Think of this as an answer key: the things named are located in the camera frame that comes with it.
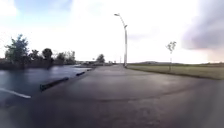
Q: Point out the grey street lamp pole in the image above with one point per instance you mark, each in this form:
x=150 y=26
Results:
x=125 y=46

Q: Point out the dark asphalt parking area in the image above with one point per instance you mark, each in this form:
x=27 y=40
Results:
x=30 y=78

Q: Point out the dark kerb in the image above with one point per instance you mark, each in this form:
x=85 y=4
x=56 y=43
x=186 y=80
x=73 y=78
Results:
x=53 y=82

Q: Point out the row of trees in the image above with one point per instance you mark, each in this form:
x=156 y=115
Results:
x=16 y=50

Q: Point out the dark grey asphalt path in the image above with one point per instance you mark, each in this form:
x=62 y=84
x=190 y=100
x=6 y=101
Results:
x=116 y=96

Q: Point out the green grass field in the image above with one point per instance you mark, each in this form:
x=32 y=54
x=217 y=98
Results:
x=186 y=70

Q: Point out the dark hedge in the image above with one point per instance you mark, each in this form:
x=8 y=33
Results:
x=13 y=65

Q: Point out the thin young tree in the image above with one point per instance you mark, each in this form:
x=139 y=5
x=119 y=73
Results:
x=171 y=47

